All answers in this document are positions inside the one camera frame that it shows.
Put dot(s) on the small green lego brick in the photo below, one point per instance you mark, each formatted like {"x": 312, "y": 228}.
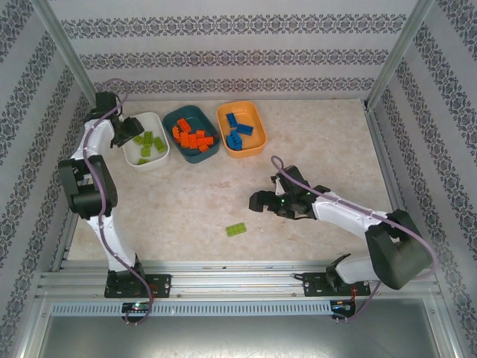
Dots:
{"x": 138, "y": 139}
{"x": 146, "y": 150}
{"x": 142, "y": 161}

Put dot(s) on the blue lego brick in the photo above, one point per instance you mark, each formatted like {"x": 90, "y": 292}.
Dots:
{"x": 232, "y": 118}
{"x": 244, "y": 128}
{"x": 235, "y": 143}
{"x": 233, "y": 134}

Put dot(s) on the small orange lego brick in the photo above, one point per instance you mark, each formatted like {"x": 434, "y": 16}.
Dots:
{"x": 201, "y": 133}

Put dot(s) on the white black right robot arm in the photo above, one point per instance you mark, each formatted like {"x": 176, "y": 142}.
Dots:
{"x": 398, "y": 253}

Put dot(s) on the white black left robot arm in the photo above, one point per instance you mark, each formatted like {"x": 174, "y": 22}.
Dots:
{"x": 89, "y": 194}

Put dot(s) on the white plastic container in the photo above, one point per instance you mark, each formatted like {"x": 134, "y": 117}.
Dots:
{"x": 151, "y": 121}

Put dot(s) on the teal plastic container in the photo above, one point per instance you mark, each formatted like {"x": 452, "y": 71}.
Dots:
{"x": 194, "y": 115}

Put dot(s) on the orange plastic container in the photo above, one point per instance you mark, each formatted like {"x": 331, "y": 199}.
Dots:
{"x": 251, "y": 115}

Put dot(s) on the small circuit board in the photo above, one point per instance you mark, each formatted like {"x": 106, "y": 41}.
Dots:
{"x": 343, "y": 306}
{"x": 138, "y": 307}

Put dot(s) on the grey metal panel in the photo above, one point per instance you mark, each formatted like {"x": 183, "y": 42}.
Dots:
{"x": 238, "y": 337}

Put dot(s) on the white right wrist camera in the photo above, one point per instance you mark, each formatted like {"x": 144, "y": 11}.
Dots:
{"x": 278, "y": 185}

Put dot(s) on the aluminium frame post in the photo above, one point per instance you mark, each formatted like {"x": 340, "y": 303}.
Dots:
{"x": 71, "y": 52}
{"x": 399, "y": 52}

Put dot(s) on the aluminium mounting rail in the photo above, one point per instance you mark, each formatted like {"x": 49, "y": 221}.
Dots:
{"x": 238, "y": 283}

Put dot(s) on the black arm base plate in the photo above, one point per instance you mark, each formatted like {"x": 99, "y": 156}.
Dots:
{"x": 160, "y": 285}
{"x": 313, "y": 285}

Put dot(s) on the aluminium side rail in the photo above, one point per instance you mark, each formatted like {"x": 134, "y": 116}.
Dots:
{"x": 64, "y": 246}
{"x": 382, "y": 149}

